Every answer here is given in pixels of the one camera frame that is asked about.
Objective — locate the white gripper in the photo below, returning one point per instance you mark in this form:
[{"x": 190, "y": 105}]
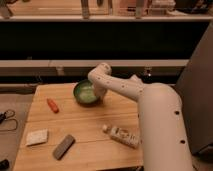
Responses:
[{"x": 99, "y": 91}]

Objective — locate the green ceramic bowl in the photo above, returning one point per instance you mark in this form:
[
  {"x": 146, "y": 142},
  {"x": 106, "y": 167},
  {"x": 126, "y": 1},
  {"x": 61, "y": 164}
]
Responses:
[{"x": 84, "y": 94}]

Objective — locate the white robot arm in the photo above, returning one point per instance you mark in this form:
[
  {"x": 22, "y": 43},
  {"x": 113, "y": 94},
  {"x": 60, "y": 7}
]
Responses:
[{"x": 162, "y": 131}]

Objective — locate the white plastic bottle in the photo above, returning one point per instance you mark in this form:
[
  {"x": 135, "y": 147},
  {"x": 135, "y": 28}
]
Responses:
[{"x": 121, "y": 135}]

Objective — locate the orange carrot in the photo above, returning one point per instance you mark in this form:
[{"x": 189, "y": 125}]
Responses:
[{"x": 52, "y": 105}]

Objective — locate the white sponge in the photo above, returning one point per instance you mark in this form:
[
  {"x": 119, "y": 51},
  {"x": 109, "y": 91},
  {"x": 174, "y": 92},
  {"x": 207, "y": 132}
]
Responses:
[{"x": 37, "y": 137}]

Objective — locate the black object bottom left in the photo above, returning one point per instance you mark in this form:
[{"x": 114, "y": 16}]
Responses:
[{"x": 4, "y": 164}]

